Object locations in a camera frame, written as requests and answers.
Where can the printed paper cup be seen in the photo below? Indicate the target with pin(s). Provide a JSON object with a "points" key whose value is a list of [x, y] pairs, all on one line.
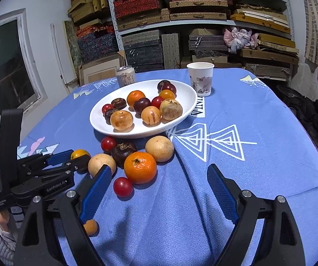
{"points": [[200, 80]]}

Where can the green marbled panel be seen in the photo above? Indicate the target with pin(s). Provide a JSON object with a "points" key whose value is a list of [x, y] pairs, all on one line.
{"points": [[73, 44]]}

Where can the stack of blue patterned boxes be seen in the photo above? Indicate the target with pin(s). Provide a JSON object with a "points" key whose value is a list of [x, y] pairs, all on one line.
{"points": [[98, 47]]}

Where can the dark wrinkled passion fruit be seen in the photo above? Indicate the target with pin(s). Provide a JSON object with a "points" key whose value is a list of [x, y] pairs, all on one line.
{"points": [[124, 152]]}

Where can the dark purple plum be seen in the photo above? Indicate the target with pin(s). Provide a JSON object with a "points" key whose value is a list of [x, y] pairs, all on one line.
{"points": [[141, 105], [171, 88]]}

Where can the orange cherry tomato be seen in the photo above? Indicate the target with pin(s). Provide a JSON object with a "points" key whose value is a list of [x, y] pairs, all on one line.
{"points": [[166, 94]]}

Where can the white oval plate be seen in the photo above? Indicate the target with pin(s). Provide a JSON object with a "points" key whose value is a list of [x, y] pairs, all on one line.
{"points": [[136, 130]]}

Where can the stack of small woven boxes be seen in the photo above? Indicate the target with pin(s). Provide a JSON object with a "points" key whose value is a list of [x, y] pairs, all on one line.
{"points": [[84, 9]]}

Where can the grey upright woven box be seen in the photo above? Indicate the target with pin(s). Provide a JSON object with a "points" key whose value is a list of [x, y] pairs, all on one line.
{"points": [[170, 51]]}

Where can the metal shelf rack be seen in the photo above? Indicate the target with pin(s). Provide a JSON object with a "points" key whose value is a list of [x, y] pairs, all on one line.
{"points": [[200, 23]]}

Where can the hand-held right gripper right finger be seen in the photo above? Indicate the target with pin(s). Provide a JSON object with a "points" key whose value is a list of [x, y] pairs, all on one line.
{"points": [[221, 192]]}

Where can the cardboard box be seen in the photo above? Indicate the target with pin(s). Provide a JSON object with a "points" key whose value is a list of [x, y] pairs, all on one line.
{"points": [[98, 70]]}

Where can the peach striped fruit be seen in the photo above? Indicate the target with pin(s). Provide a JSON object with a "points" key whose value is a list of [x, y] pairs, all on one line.
{"points": [[151, 115]]}

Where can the tan round fruit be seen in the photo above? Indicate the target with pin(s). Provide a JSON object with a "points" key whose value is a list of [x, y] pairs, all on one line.
{"points": [[159, 148], [101, 163]]}

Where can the stack of dark grey boxes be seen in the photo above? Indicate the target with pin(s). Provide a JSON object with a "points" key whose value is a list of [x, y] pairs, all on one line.
{"points": [[143, 54]]}

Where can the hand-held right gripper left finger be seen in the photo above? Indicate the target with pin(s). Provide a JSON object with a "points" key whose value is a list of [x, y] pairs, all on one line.
{"points": [[96, 192]]}

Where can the drink can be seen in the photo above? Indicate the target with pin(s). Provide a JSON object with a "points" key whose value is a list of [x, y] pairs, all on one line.
{"points": [[125, 77]]}

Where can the dark round object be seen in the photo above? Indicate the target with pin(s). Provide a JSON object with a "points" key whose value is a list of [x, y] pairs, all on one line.
{"points": [[286, 92]]}

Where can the small orange-tan fruit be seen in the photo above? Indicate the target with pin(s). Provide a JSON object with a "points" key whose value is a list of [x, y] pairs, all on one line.
{"points": [[91, 227]]}

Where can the crumpled pink cloth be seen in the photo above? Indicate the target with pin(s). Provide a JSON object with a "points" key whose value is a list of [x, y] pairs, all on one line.
{"points": [[239, 38]]}

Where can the person's left hand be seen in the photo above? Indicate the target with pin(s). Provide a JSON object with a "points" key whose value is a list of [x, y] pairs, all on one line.
{"points": [[2, 219]]}

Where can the white board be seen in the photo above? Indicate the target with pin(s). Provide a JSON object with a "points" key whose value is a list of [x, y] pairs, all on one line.
{"points": [[62, 55]]}

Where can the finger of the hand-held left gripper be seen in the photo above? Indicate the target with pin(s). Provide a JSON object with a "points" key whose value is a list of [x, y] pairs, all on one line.
{"points": [[60, 156], [77, 165]]}

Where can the stack of tan woven boxes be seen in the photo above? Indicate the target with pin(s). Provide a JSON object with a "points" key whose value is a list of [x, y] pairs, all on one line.
{"points": [[197, 15]]}

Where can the red patterned box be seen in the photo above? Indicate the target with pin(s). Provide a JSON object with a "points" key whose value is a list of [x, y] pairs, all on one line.
{"points": [[136, 4]]}

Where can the blue printed tablecloth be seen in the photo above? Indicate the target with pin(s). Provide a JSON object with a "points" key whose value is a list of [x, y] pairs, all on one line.
{"points": [[244, 158]]}

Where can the red cherry tomato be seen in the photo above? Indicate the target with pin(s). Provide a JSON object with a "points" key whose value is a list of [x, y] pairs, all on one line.
{"points": [[123, 187], [157, 102], [107, 108], [108, 144]]}

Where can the white framed window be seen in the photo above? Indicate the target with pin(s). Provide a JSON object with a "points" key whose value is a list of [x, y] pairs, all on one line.
{"points": [[6, 66]]}

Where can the orange spotted round fruit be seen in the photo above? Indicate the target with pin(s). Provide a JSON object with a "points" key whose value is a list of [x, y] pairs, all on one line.
{"points": [[121, 120]]}

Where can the black jacket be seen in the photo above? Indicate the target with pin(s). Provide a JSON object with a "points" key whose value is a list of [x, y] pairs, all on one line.
{"points": [[316, 119]]}

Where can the stack of brown flat boxes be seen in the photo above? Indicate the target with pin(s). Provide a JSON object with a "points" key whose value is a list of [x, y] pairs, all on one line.
{"points": [[269, 54]]}

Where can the yellow-orange cherry tomato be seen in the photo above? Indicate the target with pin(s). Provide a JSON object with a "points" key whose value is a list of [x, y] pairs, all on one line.
{"points": [[78, 153]]}

